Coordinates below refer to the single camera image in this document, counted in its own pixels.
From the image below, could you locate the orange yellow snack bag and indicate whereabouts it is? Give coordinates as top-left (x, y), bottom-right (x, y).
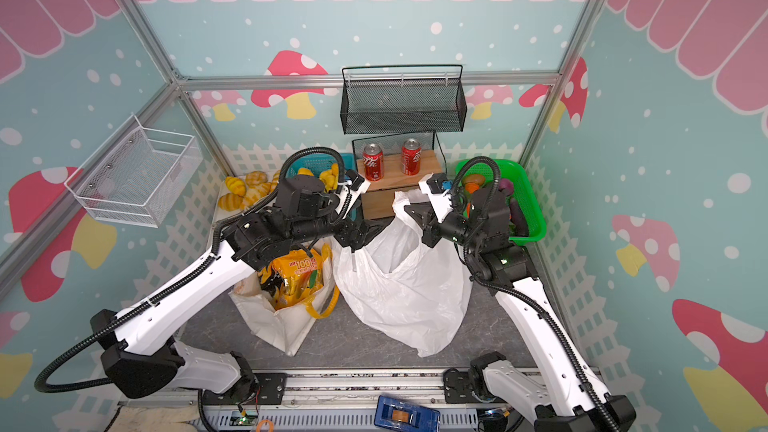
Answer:
top-left (270, 249), bottom-right (326, 310)

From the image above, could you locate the white plastic grocery bag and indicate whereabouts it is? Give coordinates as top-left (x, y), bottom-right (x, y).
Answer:
top-left (331, 190), bottom-right (472, 357)

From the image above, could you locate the black yellow snack bag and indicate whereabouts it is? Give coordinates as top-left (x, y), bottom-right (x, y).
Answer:
top-left (258, 266), bottom-right (284, 310)

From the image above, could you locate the cream canvas tote bag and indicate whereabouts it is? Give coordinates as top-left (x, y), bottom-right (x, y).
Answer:
top-left (229, 239), bottom-right (341, 356)

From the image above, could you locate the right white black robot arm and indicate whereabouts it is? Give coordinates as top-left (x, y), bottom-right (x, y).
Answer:
top-left (405, 156), bottom-right (636, 431)

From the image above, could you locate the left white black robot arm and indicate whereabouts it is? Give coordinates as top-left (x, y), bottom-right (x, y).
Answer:
top-left (34, 147), bottom-right (375, 403)

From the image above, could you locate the purple onion toy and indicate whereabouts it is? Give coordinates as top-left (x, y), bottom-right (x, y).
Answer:
top-left (498, 178), bottom-right (515, 197)

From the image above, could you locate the dark eggplant toy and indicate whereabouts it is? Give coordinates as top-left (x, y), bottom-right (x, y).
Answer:
top-left (509, 198), bottom-right (530, 237)

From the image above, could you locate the right red soda can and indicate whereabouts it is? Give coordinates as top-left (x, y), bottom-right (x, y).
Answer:
top-left (401, 138), bottom-right (422, 176)

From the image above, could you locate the red soda can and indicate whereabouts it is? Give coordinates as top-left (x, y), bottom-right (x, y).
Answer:
top-left (401, 138), bottom-right (422, 176)
top-left (362, 143), bottom-right (384, 182)

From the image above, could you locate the teal plastic fruit basket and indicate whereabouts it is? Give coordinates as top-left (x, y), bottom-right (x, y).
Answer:
top-left (286, 152), bottom-right (358, 192)

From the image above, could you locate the left red soda can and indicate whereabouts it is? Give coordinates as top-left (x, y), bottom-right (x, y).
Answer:
top-left (362, 143), bottom-right (384, 182)

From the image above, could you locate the green plastic vegetable basket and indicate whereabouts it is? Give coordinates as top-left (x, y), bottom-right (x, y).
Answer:
top-left (455, 159), bottom-right (547, 247)

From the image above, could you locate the black wire wooden shelf rack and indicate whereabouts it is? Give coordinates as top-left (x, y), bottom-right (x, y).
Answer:
top-left (352, 130), bottom-right (446, 220)

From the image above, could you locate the black wire wall basket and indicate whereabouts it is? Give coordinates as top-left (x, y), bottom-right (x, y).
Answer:
top-left (340, 64), bottom-right (468, 135)

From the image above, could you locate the blue device on rail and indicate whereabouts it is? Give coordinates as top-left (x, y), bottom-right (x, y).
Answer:
top-left (373, 396), bottom-right (441, 432)

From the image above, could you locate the white wire wall basket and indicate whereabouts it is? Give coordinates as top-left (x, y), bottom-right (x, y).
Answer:
top-left (64, 116), bottom-right (203, 228)

